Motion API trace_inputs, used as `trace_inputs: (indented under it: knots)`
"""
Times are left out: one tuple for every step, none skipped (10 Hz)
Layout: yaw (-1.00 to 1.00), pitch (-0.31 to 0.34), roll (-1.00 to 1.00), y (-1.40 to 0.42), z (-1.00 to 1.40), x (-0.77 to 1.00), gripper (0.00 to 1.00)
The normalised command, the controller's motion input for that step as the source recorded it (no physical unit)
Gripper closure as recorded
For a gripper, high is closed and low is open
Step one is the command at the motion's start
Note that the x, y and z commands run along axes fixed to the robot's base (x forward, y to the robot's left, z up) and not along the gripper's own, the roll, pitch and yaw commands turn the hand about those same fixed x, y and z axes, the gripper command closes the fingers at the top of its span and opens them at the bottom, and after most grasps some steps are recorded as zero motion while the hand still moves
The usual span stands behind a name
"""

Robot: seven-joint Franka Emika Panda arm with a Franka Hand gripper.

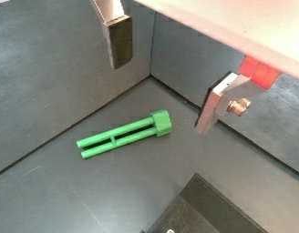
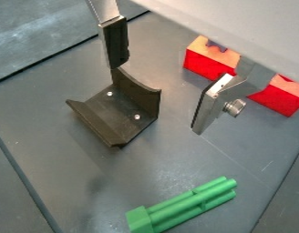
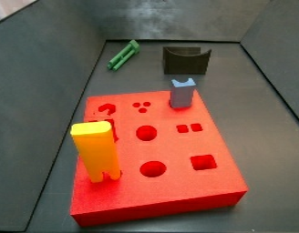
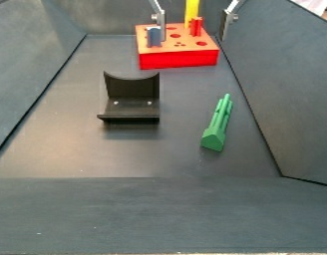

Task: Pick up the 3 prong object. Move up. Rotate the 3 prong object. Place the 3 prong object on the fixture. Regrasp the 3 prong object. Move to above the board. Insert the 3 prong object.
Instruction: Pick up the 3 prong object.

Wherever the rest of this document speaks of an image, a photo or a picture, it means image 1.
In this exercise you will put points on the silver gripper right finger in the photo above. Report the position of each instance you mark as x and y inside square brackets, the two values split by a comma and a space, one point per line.
[228, 93]

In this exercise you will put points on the black curved fixture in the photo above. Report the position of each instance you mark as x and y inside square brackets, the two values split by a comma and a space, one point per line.
[201, 210]

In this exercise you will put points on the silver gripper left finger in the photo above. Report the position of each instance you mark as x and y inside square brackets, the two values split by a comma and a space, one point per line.
[116, 26]

